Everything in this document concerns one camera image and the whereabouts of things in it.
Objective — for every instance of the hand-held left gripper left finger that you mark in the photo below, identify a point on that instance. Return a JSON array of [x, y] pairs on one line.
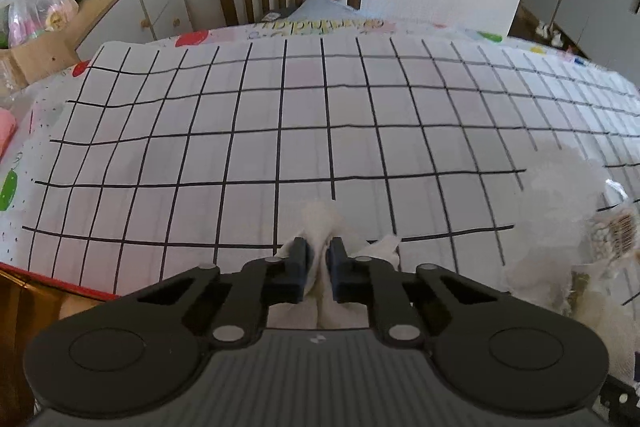
[[299, 269]]

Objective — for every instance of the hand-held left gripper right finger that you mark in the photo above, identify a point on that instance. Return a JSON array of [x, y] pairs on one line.
[[337, 272]]

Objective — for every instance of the white plush toy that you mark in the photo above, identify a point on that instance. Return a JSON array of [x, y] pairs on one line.
[[318, 227]]

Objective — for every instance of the pink soft item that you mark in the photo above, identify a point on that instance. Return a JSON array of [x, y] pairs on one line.
[[6, 132]]

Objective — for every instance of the white black checked cloth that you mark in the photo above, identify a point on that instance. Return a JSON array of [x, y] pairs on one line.
[[300, 117]]

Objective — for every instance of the clear bag of white fluff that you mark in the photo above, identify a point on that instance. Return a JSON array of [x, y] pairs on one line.
[[555, 207]]

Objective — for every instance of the light blue cushion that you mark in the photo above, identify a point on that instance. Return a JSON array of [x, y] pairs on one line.
[[325, 7]]

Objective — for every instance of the cardboard box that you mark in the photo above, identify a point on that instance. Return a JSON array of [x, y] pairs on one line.
[[37, 54]]

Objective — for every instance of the clear plastic bag of toys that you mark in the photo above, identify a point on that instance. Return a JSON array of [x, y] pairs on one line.
[[35, 12]]

